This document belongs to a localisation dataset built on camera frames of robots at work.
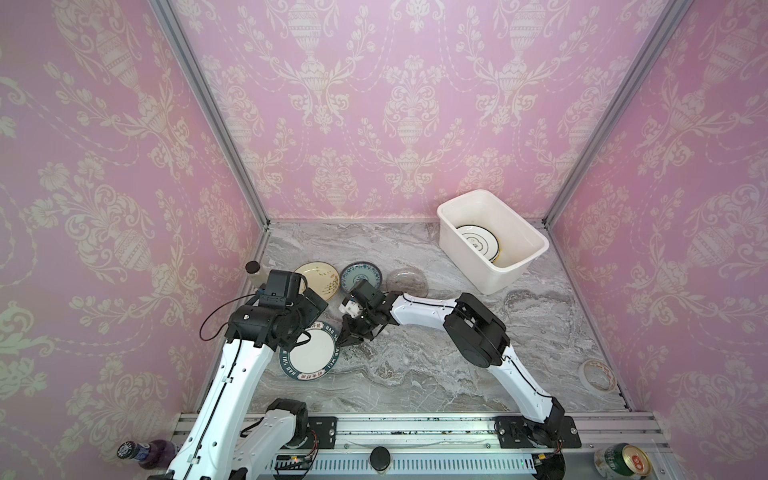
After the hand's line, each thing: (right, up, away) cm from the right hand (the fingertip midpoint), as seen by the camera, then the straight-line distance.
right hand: (338, 344), depth 87 cm
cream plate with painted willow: (-9, +18, +17) cm, 26 cm away
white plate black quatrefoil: (+49, +31, +23) cm, 63 cm away
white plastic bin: (+59, +30, +12) cm, 67 cm away
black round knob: (+13, -17, -23) cm, 32 cm away
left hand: (-3, +12, -13) cm, 18 cm away
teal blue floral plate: (+3, +20, +19) cm, 27 cm away
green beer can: (+63, -16, -26) cm, 70 cm away
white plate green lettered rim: (-7, -4, -2) cm, 9 cm away
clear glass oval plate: (+22, +17, +16) cm, 32 cm away
